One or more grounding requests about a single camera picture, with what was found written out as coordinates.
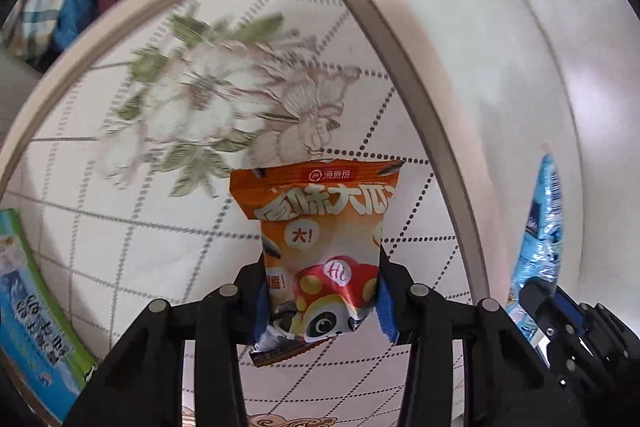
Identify blue quilt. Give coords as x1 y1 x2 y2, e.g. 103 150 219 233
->
52 0 108 52

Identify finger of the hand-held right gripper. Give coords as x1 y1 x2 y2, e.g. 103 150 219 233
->
522 278 568 358
555 286 593 323

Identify orange snack packet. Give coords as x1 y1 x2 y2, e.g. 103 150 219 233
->
229 159 405 368

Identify long light blue packet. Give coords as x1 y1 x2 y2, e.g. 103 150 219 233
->
504 146 568 358

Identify floral printed tablecloth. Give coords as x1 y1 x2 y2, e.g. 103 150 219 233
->
0 0 601 427

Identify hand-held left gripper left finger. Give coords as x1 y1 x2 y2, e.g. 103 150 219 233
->
62 263 273 427

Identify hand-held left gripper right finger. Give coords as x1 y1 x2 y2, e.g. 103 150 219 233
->
376 241 556 427

